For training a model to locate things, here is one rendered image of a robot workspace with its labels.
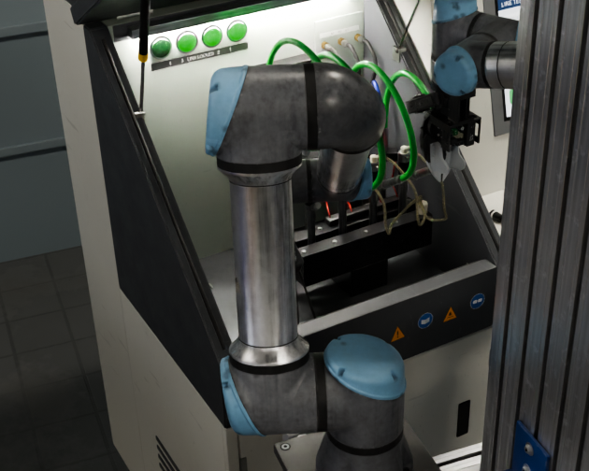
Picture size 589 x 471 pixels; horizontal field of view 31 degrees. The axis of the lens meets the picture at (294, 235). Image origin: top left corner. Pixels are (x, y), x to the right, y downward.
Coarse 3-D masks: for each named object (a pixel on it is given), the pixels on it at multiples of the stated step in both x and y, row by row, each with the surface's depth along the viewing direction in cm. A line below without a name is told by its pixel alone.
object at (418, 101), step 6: (414, 96) 200; (420, 96) 199; (426, 96) 195; (432, 96) 192; (438, 96) 192; (408, 102) 200; (414, 102) 198; (420, 102) 197; (426, 102) 195; (432, 102) 193; (438, 102) 192; (408, 108) 201; (414, 108) 199; (420, 108) 197; (426, 108) 200
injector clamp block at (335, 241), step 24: (408, 216) 241; (432, 216) 241; (336, 240) 232; (360, 240) 233; (384, 240) 237; (408, 240) 241; (312, 264) 230; (336, 264) 233; (360, 264) 237; (384, 264) 241; (360, 288) 240
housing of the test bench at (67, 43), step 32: (64, 0) 226; (64, 32) 233; (64, 64) 240; (64, 96) 248; (64, 128) 257; (96, 128) 231; (96, 160) 238; (96, 192) 246; (96, 224) 255; (96, 256) 264; (96, 288) 274; (96, 320) 284; (128, 352) 264; (128, 384) 273; (128, 416) 283; (128, 448) 294
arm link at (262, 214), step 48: (240, 96) 136; (288, 96) 136; (240, 144) 138; (288, 144) 139; (240, 192) 142; (288, 192) 143; (240, 240) 145; (288, 240) 145; (240, 288) 147; (288, 288) 147; (240, 336) 150; (288, 336) 149; (240, 384) 150; (288, 384) 149; (240, 432) 152; (288, 432) 153
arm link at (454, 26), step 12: (444, 0) 181; (456, 0) 181; (468, 0) 181; (444, 12) 180; (456, 12) 180; (468, 12) 180; (480, 12) 183; (432, 24) 185; (444, 24) 181; (456, 24) 181; (468, 24) 179; (432, 36) 185; (444, 36) 182; (456, 36) 181; (432, 48) 186; (444, 48) 183
